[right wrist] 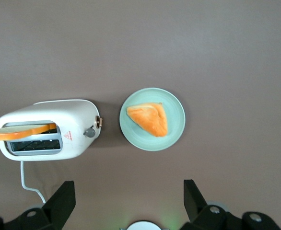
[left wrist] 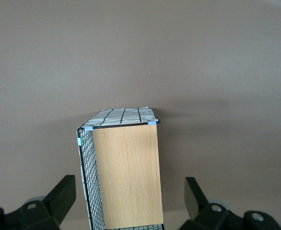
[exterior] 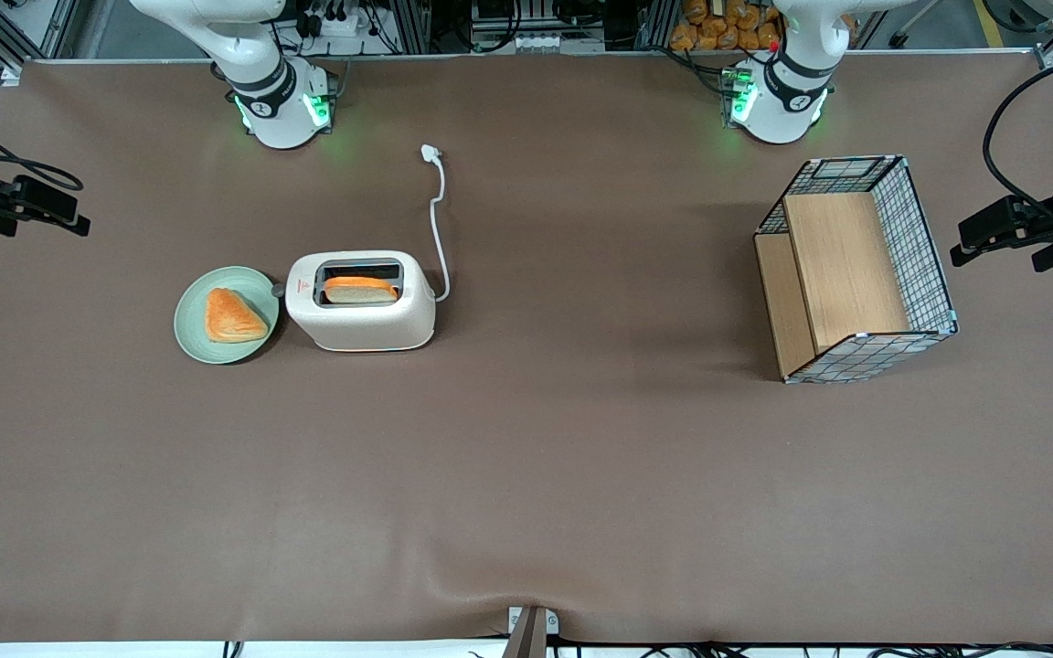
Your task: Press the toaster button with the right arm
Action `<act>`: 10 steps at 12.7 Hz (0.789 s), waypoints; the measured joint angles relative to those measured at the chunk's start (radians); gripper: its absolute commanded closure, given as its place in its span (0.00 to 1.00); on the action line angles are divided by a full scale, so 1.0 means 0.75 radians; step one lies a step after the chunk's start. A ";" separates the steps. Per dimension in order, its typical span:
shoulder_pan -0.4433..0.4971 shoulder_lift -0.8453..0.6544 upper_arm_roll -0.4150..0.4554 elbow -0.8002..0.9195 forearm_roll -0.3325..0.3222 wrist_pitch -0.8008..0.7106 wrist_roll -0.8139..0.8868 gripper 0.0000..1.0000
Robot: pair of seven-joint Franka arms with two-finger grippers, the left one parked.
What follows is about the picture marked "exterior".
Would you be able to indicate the triangular golden pastry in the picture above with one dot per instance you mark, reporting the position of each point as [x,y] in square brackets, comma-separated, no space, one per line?
[232,318]

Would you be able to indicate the toast bread slice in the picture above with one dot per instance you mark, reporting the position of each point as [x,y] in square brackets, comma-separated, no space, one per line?
[360,292]

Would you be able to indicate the green round plate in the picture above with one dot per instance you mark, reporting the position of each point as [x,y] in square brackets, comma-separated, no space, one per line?
[193,320]

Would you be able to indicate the metal table bracket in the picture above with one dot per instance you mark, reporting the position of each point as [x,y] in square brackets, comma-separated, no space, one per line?
[529,631]

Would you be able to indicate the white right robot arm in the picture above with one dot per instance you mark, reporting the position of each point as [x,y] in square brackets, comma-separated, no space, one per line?
[275,110]

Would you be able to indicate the white two-slot toaster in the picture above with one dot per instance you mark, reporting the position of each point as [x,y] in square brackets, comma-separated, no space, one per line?
[362,324]

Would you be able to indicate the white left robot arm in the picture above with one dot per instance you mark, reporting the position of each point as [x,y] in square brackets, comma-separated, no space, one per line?
[778,110]

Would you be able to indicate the white power strip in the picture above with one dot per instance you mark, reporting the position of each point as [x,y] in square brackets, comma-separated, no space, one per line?
[537,42]

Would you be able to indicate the bag of orange bread rolls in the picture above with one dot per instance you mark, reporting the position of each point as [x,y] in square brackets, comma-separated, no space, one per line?
[718,27]

